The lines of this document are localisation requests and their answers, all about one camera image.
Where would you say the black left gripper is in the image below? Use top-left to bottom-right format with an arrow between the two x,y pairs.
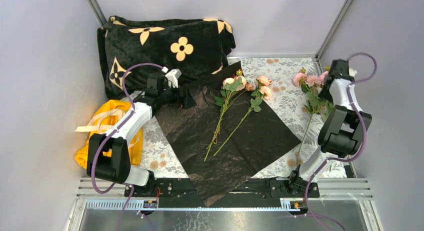
158,84 -> 197,110

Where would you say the pink fake flower bunch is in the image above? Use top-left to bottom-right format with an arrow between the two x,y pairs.
293,67 -> 334,165

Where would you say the pink fake rose stem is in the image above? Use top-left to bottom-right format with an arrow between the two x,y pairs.
203,69 -> 247,162
213,75 -> 273,156

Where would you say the black wrapping paper sheet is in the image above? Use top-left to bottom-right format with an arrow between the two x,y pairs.
155,62 -> 300,207

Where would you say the green leafy fake sprig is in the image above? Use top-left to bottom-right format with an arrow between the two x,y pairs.
206,89 -> 246,152

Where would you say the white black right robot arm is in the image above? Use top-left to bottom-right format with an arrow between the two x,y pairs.
286,59 -> 372,198

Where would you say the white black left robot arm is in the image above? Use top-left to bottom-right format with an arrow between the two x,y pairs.
86,69 -> 195,197

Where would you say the black blanket with beige flowers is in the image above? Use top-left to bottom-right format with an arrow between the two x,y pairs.
96,16 -> 236,100

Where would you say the yellow cloth bag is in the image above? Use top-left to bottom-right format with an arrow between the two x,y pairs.
74,100 -> 143,169

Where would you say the floral patterned table cloth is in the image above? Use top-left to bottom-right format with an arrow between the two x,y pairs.
139,56 -> 347,179

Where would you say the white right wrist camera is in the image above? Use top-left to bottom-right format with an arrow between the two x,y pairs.
348,67 -> 358,78

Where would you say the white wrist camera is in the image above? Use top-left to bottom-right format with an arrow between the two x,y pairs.
348,67 -> 358,78
161,66 -> 182,88

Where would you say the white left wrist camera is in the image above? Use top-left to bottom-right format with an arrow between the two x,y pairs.
161,66 -> 182,88

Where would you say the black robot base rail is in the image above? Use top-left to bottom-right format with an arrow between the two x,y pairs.
124,177 -> 320,208

